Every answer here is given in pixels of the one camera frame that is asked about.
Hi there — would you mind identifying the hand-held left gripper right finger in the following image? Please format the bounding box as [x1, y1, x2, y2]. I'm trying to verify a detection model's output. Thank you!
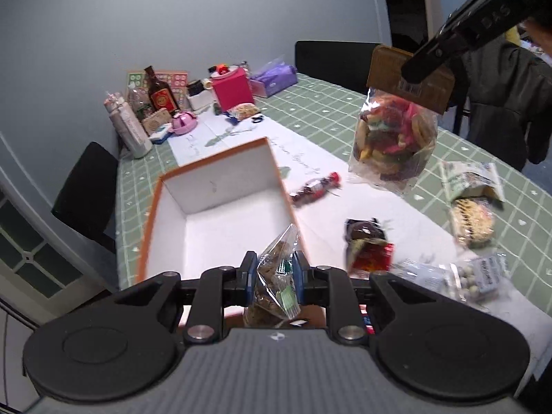
[294, 251, 437, 346]

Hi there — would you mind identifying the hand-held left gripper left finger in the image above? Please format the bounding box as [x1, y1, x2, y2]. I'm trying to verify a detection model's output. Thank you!
[111, 251, 259, 347]

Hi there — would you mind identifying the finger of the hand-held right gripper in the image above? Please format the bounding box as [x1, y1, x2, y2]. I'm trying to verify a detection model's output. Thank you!
[400, 21, 480, 83]

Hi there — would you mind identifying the clear bag of brown cookies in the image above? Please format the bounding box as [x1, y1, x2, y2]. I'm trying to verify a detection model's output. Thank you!
[242, 223, 303, 329]

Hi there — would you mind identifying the red snack packet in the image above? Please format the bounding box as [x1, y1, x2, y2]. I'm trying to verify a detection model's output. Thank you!
[346, 241, 396, 336]

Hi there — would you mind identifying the colourful snack bag brown header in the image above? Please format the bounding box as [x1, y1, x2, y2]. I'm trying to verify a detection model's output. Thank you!
[348, 44, 457, 191]

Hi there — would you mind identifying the white box with orange edge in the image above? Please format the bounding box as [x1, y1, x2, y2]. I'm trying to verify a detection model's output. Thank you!
[137, 137, 321, 296]

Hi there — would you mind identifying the white and blue snack packet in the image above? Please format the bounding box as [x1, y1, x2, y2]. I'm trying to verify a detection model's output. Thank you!
[390, 259, 453, 290]

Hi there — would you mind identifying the round cracker packet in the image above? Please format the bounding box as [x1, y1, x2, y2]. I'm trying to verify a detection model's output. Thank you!
[450, 197, 496, 248]

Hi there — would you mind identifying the person's right forearm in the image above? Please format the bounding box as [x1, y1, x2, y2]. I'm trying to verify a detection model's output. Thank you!
[525, 6, 552, 63]

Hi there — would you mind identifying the dark jacket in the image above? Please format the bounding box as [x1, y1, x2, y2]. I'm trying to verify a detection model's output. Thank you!
[461, 41, 552, 173]

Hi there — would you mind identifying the dark chocolate snack packet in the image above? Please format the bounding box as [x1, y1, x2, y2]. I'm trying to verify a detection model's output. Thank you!
[344, 218, 387, 246]

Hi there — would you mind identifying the dark red candy packet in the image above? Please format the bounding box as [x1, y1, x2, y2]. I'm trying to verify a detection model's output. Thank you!
[288, 171, 343, 208]

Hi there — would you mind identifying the black chair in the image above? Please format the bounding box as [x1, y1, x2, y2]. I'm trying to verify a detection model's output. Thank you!
[294, 40, 384, 94]
[51, 141, 120, 254]

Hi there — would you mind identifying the green and white snack packet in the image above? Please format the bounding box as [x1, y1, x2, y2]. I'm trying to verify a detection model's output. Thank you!
[439, 160, 506, 203]

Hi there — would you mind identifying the white paper table runner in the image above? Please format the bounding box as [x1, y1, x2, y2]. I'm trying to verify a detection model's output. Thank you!
[166, 112, 466, 294]

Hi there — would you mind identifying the purple tissue pack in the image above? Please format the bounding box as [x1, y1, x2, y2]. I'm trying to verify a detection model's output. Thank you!
[249, 63, 298, 98]

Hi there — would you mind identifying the clear bag of nuts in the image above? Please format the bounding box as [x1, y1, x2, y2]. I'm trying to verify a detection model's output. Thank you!
[227, 102, 258, 121]

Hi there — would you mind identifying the pink round container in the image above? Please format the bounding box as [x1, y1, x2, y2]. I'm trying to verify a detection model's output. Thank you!
[171, 111, 199, 136]

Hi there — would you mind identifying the small blue and white box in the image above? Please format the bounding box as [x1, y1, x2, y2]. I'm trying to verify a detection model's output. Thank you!
[150, 123, 174, 144]

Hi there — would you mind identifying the clear packet of white balls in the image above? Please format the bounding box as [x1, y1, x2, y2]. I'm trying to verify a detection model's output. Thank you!
[448, 255, 510, 307]

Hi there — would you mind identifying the small wooden radio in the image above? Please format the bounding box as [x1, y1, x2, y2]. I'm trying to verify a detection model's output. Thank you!
[141, 109, 172, 137]

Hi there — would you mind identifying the pink square box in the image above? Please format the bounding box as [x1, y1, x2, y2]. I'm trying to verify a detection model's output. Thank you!
[210, 66, 253, 113]

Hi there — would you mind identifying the white water bottle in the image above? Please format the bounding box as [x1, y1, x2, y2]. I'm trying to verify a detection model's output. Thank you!
[103, 90, 153, 159]

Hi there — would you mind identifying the brown glass bottle red label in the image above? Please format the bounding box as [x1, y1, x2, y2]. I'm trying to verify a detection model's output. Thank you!
[144, 66, 180, 115]

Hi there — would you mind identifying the board with round dots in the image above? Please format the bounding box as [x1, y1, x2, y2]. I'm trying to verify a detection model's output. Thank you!
[127, 70, 189, 111]

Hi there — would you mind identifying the clear plastic bottle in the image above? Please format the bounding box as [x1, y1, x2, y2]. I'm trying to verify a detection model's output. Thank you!
[127, 86, 151, 121]

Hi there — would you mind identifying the door with glass panels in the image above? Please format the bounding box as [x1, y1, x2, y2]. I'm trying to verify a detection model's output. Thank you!
[0, 190, 85, 313]

